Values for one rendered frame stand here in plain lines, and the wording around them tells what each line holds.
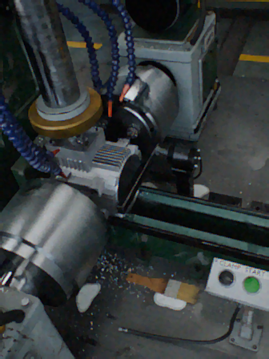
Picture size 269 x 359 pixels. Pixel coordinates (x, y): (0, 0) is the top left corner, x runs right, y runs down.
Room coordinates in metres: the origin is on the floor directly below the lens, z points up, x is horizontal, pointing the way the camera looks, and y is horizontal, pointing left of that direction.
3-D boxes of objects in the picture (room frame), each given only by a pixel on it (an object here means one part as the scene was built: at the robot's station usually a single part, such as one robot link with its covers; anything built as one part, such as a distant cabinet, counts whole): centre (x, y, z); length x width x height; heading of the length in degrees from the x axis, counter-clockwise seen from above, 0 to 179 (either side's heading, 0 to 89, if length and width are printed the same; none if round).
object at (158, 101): (1.08, -0.04, 1.04); 0.41 x 0.25 x 0.25; 149
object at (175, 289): (0.58, -0.01, 0.80); 0.21 x 0.05 x 0.01; 61
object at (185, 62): (1.35, -0.20, 0.99); 0.35 x 0.31 x 0.37; 149
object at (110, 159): (0.84, 0.10, 1.01); 0.20 x 0.19 x 0.19; 59
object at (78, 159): (0.86, 0.14, 1.11); 0.12 x 0.11 x 0.07; 59
